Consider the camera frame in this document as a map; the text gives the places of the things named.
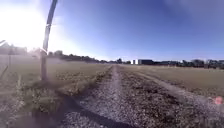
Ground grey gravel track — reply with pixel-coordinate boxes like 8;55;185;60
49;64;224;128

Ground distant row of trees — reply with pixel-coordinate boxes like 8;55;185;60
28;49;133;65

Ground distant buildings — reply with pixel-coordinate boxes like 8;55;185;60
130;58;224;70

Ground tall wooden pole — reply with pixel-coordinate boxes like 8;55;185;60
40;0;59;81

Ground dry grass field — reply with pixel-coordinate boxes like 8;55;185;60
0;54;114;128
118;63;224;99

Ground building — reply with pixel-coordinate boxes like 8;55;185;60
0;39;28;56

